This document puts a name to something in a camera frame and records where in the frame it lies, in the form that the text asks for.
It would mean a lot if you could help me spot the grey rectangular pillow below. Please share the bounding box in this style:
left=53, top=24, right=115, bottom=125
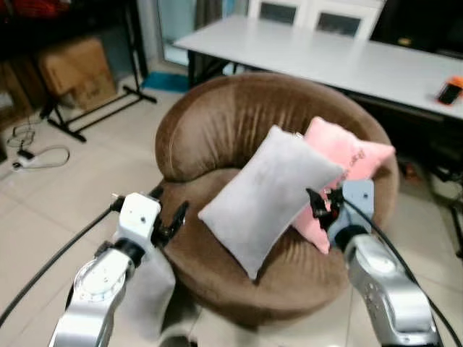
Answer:
left=116, top=242, right=178, bottom=342
left=197, top=124, right=345, bottom=280

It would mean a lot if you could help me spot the pink pillow with print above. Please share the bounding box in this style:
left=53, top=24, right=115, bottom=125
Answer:
left=293, top=116, right=396, bottom=255

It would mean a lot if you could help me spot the brown round velvet sofa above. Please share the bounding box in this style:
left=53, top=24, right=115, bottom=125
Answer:
left=154, top=71, right=400, bottom=326

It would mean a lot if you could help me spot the blue floor mat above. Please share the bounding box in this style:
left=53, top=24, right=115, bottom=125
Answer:
left=142, top=71, right=190, bottom=93

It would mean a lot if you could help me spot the black metal rack stand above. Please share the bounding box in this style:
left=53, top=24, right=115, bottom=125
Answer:
left=40, top=0, right=158, bottom=143

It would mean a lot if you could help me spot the white folding table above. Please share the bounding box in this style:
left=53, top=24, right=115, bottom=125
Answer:
left=174, top=16, right=463, bottom=257

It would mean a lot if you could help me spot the brown cardboard box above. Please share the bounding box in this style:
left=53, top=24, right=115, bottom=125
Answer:
left=36, top=36, right=118, bottom=111

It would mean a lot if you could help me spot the orange and black device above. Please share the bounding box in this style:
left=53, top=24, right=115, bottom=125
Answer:
left=436, top=75, right=463, bottom=106

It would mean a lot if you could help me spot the glass sliding door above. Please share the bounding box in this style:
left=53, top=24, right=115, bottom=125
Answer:
left=137, top=0, right=196, bottom=69

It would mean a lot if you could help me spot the white cabinet with glass panes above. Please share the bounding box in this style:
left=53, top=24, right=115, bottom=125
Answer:
left=246, top=0, right=384, bottom=40

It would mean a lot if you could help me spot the grey brown curtain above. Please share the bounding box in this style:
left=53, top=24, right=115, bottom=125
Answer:
left=192, top=0, right=225, bottom=30

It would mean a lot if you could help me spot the red cloth item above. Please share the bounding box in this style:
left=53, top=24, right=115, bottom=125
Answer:
left=11, top=0, right=69, bottom=17

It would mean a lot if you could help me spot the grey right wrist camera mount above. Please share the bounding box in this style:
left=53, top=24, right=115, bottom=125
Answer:
left=340, top=179, right=375, bottom=232

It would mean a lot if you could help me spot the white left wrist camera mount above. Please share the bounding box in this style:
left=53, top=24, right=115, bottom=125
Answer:
left=116, top=193, right=161, bottom=250

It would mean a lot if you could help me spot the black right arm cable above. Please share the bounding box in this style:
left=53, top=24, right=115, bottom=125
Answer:
left=340, top=197, right=463, bottom=347

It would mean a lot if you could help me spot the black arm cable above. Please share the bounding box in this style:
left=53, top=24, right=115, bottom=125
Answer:
left=0, top=195, right=127, bottom=326
left=340, top=197, right=463, bottom=347

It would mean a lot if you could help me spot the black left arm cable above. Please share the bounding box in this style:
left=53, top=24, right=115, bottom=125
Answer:
left=0, top=195, right=127, bottom=326

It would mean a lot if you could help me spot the white power strip with cable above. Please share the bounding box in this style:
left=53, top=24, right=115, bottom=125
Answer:
left=11, top=143, right=71, bottom=171

